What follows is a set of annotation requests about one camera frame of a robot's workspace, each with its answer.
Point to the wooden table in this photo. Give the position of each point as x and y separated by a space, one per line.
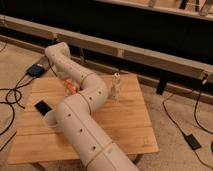
126 120

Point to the black power brick right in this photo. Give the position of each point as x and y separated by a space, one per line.
192 142

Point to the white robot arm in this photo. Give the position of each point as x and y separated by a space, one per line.
96 150

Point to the orange pepper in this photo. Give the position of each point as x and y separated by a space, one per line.
70 87

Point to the white paper cup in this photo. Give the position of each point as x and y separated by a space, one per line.
50 120

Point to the black rectangular block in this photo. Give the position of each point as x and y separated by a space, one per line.
42 107

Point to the clear glass bottle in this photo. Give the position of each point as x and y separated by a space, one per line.
116 82

